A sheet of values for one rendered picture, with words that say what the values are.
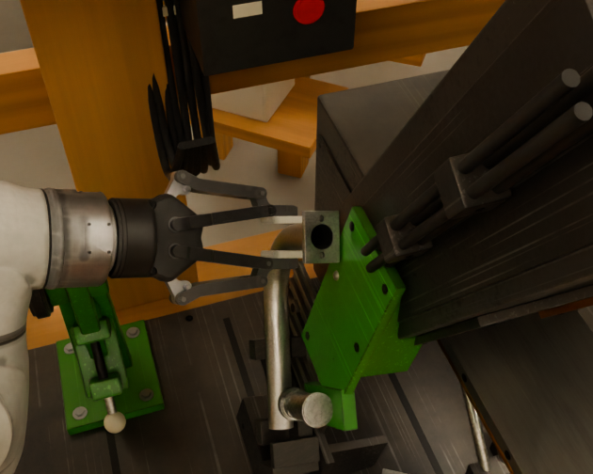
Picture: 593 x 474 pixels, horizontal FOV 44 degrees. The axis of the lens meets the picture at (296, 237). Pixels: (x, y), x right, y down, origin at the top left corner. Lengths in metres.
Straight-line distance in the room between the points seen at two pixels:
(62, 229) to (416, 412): 0.59
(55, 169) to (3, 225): 2.22
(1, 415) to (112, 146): 0.42
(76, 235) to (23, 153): 2.31
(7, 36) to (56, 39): 2.80
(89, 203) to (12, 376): 0.16
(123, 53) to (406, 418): 0.60
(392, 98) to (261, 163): 1.81
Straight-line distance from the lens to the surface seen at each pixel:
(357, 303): 0.76
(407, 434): 1.03
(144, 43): 0.89
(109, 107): 0.93
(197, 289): 0.72
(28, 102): 1.02
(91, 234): 0.66
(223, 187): 0.73
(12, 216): 0.64
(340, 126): 0.91
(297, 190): 2.63
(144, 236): 0.68
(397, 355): 0.81
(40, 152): 2.94
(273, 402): 0.91
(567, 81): 0.37
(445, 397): 1.07
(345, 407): 0.81
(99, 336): 0.96
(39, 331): 1.20
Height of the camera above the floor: 1.80
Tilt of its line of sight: 47 degrees down
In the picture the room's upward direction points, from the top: straight up
